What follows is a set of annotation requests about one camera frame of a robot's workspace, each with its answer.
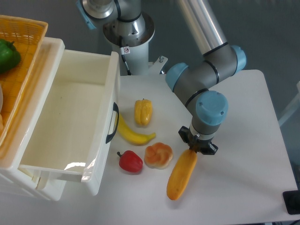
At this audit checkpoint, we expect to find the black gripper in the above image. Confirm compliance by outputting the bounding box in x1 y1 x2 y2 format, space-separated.
178 126 218 155

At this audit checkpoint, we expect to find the long orange bread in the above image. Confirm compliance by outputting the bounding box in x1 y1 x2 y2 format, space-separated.
166 150 197 201

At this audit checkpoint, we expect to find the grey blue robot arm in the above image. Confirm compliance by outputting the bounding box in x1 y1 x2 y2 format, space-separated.
76 0 247 155

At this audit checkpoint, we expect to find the round knotted bread roll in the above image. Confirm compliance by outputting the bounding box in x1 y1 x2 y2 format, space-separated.
144 142 173 169

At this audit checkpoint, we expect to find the yellow banana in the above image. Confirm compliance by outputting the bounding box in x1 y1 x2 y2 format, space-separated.
117 114 156 145

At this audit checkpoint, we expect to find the yellow bell pepper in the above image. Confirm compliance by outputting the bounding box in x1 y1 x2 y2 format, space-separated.
134 99 153 126

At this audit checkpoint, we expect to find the red bell pepper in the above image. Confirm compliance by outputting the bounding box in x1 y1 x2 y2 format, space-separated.
117 150 143 173

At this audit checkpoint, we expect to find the black device at edge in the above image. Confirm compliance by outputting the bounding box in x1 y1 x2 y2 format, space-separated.
283 190 300 215

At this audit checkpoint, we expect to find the white plastic drawer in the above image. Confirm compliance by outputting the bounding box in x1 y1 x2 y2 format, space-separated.
19 50 120 201

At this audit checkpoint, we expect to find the white plastic drawer cabinet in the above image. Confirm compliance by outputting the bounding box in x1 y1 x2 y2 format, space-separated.
0 37 65 200

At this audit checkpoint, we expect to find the orange plastic basket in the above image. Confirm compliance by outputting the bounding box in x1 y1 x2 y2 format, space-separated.
0 15 48 159

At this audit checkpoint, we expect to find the green bell pepper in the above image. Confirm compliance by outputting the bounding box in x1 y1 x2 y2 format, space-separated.
0 39 21 74

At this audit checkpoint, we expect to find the dark blue drawer handle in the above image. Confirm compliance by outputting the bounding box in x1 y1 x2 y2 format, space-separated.
105 102 120 144

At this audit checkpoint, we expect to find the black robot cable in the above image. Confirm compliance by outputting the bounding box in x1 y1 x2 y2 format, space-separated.
119 35 133 76

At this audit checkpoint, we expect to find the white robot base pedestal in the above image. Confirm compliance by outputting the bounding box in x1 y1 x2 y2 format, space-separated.
103 12 168 76

